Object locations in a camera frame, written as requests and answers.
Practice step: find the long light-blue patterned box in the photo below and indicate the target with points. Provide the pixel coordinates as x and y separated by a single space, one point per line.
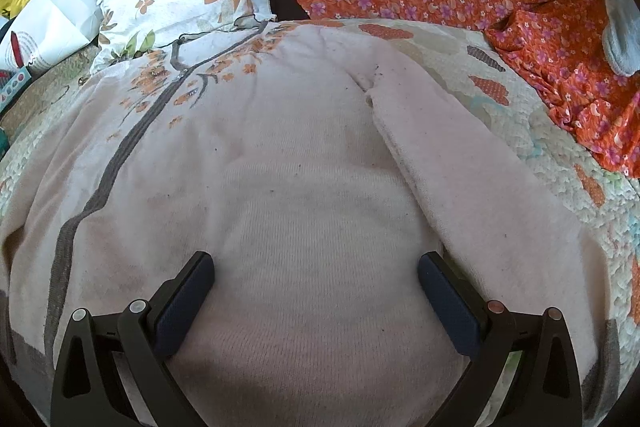
12 88

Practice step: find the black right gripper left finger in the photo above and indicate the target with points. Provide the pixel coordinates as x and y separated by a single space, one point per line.
87 389

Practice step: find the white paper shopping bag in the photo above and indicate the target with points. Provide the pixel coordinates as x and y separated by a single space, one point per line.
46 32

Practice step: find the teal cardboard box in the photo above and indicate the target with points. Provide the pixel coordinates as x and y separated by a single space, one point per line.
4 143

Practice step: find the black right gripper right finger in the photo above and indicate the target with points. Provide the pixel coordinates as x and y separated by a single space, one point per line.
545 389

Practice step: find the pale pink floral zip jacket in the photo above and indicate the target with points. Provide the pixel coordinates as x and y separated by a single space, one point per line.
315 165

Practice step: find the grey crumpled garment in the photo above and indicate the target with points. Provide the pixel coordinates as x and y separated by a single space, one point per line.
621 37

